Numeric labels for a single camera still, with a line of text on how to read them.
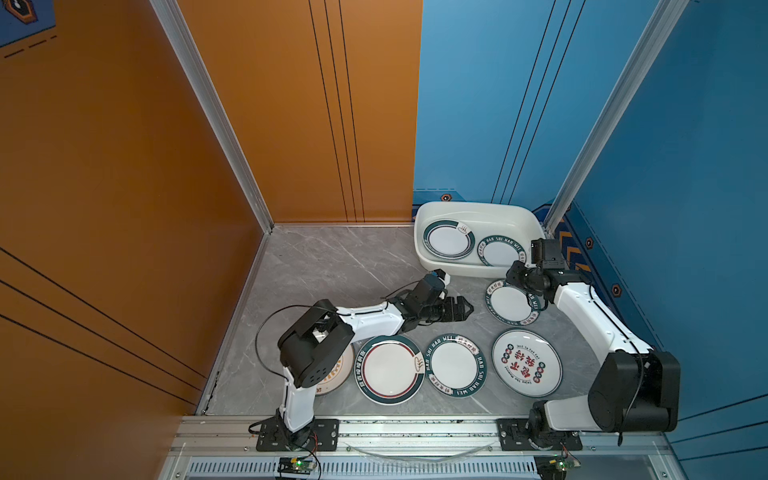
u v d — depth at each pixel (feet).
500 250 3.66
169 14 2.27
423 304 2.28
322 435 2.41
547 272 2.12
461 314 2.52
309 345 1.66
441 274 2.70
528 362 2.78
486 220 3.89
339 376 2.71
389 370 2.73
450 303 2.53
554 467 2.31
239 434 2.45
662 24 2.34
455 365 2.72
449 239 3.73
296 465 2.32
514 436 2.38
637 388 1.31
